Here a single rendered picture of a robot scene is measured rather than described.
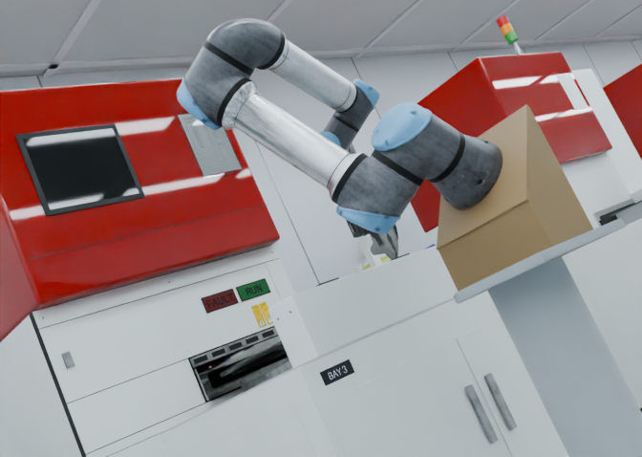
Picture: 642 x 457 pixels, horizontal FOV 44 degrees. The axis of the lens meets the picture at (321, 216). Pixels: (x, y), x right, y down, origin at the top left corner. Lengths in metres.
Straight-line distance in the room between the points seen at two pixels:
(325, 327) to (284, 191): 3.10
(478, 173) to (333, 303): 0.43
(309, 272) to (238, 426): 2.83
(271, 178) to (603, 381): 3.40
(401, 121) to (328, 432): 0.63
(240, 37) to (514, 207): 0.64
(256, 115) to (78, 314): 0.80
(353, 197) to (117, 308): 0.88
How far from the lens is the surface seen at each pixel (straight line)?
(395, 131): 1.51
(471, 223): 1.58
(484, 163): 1.58
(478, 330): 2.02
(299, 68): 1.75
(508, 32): 4.56
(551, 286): 1.56
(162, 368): 2.19
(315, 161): 1.56
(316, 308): 1.69
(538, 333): 1.56
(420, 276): 1.95
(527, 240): 1.51
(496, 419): 1.97
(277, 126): 1.59
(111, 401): 2.10
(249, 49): 1.64
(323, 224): 4.82
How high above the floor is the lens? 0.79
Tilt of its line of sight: 10 degrees up
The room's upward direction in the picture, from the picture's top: 25 degrees counter-clockwise
